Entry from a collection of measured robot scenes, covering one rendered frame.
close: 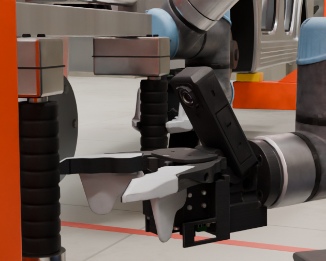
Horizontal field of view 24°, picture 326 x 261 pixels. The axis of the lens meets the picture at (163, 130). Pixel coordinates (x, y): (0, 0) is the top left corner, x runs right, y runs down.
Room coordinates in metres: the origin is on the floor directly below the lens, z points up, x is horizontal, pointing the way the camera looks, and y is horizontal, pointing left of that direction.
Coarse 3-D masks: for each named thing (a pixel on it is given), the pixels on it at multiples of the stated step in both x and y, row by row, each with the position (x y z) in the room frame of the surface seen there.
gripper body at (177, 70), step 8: (176, 72) 1.10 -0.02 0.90; (168, 80) 1.06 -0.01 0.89; (168, 88) 1.06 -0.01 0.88; (168, 96) 1.06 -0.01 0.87; (176, 96) 1.05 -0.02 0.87; (168, 104) 1.06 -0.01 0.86; (176, 104) 1.05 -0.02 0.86; (168, 112) 1.05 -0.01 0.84; (176, 112) 1.05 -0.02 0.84; (168, 120) 1.05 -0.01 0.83
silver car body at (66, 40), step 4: (48, 4) 1.66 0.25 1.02; (52, 4) 1.68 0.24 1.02; (64, 40) 1.74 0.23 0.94; (68, 40) 1.78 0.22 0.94; (64, 44) 1.74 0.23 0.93; (68, 44) 1.78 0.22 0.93; (64, 48) 1.74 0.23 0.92; (68, 48) 1.79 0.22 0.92; (64, 52) 1.74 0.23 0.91; (68, 52) 1.79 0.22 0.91; (64, 56) 1.74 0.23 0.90; (68, 56) 1.79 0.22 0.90; (64, 60) 1.74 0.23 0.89; (68, 60) 1.79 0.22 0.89; (64, 64) 1.74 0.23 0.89; (68, 64) 1.79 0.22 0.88; (64, 68) 1.74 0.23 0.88; (68, 68) 1.79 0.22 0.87; (64, 72) 1.74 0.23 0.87; (68, 72) 1.79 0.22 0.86; (68, 76) 1.79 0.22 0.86; (68, 80) 1.79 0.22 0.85
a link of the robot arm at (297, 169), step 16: (272, 144) 0.74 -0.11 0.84; (288, 144) 0.75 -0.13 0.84; (304, 144) 0.76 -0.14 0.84; (288, 160) 0.73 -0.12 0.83; (304, 160) 0.74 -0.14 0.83; (288, 176) 0.73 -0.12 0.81; (304, 176) 0.74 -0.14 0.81; (288, 192) 0.73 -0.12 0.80; (304, 192) 0.74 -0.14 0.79; (272, 208) 0.75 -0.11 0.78
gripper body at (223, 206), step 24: (264, 144) 0.74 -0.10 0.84; (264, 168) 0.73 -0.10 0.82; (192, 192) 0.68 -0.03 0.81; (216, 192) 0.68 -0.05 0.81; (240, 192) 0.73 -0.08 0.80; (264, 192) 0.73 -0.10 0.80; (192, 216) 0.68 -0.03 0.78; (216, 216) 0.69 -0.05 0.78; (240, 216) 0.72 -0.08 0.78; (264, 216) 0.74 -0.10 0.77; (192, 240) 0.67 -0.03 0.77; (216, 240) 0.68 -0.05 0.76
